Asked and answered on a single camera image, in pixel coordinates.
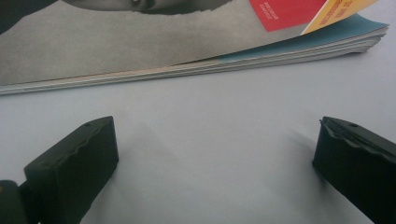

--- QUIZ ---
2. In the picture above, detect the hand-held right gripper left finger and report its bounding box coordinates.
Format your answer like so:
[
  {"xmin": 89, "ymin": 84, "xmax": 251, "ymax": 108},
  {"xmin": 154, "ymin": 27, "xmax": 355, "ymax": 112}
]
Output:
[{"xmin": 19, "ymin": 116, "xmax": 120, "ymax": 224}]

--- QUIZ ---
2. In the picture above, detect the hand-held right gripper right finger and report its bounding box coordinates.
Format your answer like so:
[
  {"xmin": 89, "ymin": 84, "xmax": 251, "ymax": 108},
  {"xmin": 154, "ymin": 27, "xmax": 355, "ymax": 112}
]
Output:
[{"xmin": 312, "ymin": 116, "xmax": 396, "ymax": 224}]

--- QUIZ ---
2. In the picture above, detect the grey cover magazine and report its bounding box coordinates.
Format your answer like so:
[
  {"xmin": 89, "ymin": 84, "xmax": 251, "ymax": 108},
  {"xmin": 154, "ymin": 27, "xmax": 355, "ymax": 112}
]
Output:
[{"xmin": 0, "ymin": 0, "xmax": 390, "ymax": 96}]

